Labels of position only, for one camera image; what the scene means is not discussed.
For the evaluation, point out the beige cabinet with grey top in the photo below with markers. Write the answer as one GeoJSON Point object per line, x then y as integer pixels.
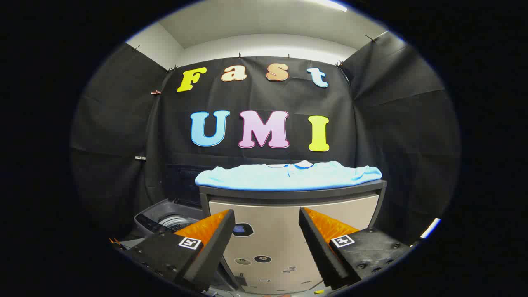
{"type": "Point", "coordinates": [268, 214]}

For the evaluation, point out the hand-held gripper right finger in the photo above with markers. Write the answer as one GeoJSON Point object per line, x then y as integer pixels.
{"type": "Point", "coordinates": [319, 251]}

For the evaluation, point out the light blue polo shirt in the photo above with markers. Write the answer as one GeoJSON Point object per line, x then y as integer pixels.
{"type": "Point", "coordinates": [288, 177]}

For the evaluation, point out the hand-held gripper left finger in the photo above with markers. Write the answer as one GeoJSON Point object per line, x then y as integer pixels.
{"type": "Point", "coordinates": [214, 251]}

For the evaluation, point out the black backdrop cloth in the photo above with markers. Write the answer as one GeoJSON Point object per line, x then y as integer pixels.
{"type": "Point", "coordinates": [255, 99]}

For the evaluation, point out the white board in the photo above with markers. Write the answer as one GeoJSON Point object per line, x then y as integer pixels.
{"type": "Point", "coordinates": [430, 228]}

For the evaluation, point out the grey top-load washing machine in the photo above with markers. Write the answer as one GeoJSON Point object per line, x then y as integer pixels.
{"type": "Point", "coordinates": [165, 213]}

